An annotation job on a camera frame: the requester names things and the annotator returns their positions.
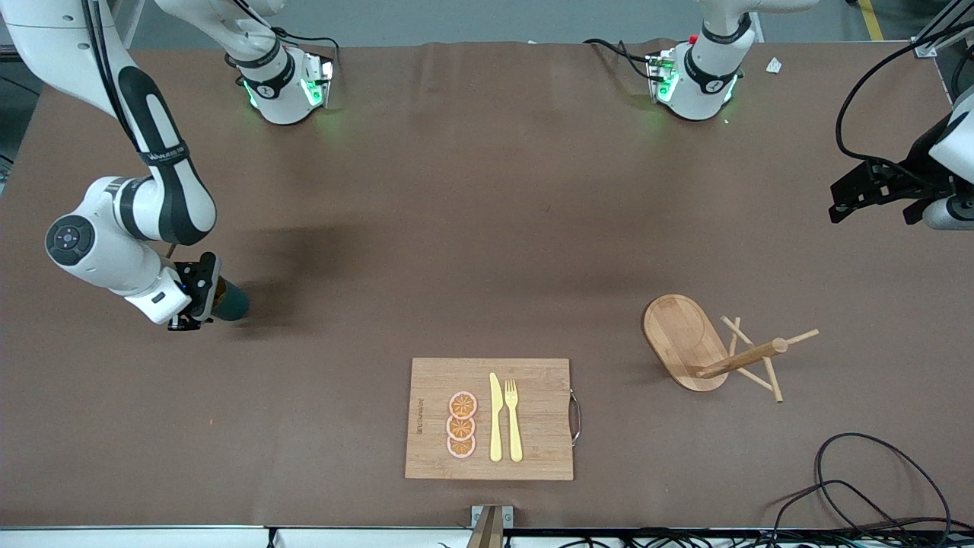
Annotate yellow plastic fork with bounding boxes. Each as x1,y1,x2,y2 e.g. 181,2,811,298
505,378,524,463

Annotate aluminium frame profile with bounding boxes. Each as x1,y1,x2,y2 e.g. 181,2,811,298
909,0,974,58

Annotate black cable bundle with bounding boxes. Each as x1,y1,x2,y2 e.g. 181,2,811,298
517,527,974,548

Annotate dark teal ribbed cup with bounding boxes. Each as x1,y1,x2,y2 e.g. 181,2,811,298
212,278,251,321

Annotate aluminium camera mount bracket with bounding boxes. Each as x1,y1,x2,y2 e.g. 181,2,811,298
466,504,515,548

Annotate bamboo cutting board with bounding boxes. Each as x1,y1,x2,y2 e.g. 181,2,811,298
404,358,582,481

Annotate brown table cover sheet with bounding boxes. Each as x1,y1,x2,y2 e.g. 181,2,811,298
0,38,974,531

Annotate black arm base cable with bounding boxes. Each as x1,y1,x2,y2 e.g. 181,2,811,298
582,38,657,81
270,27,341,77

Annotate black looped cable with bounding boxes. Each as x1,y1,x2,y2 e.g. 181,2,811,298
814,432,953,545
769,479,906,548

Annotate wooden mug tree stand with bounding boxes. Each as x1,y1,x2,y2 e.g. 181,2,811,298
643,294,820,403

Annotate yellow plastic knife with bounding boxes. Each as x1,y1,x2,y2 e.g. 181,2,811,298
489,372,504,463

